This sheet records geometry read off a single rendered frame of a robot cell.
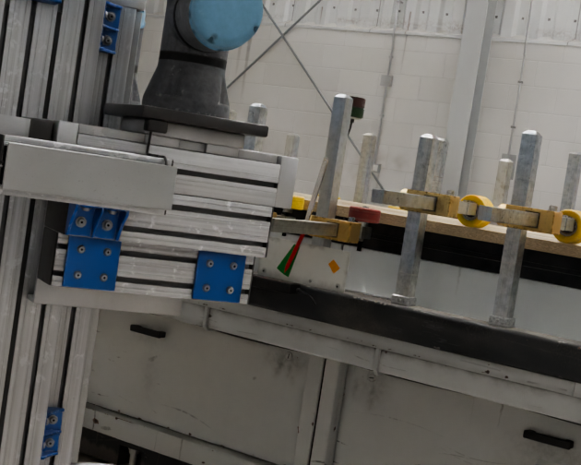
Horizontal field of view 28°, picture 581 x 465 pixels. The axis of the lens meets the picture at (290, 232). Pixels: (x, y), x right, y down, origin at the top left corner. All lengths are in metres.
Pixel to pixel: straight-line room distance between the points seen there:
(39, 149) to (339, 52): 9.77
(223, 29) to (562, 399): 1.20
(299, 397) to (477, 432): 0.53
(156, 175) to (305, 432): 1.47
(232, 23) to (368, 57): 9.45
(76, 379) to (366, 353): 0.86
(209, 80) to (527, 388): 1.08
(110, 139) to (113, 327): 1.73
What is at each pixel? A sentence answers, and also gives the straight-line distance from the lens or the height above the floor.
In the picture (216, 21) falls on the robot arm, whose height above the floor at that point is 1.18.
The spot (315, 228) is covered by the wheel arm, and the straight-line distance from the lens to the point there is 2.71.
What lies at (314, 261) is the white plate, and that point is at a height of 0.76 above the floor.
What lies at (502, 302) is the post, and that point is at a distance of 2.61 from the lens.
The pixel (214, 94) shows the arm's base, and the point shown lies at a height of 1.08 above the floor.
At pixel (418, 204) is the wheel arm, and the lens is 2.60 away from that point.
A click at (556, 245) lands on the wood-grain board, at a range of 2.78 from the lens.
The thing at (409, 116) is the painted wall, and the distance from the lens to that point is 10.94.
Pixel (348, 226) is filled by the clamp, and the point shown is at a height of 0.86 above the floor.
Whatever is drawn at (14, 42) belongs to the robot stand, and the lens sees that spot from 2.05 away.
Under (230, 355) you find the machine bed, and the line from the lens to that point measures 3.30.
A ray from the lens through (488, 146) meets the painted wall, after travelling 10.55.
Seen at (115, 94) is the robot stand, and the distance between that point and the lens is 2.15.
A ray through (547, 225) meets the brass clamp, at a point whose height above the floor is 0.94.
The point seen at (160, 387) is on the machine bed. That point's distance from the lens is 3.47.
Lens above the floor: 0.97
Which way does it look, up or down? 3 degrees down
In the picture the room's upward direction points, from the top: 9 degrees clockwise
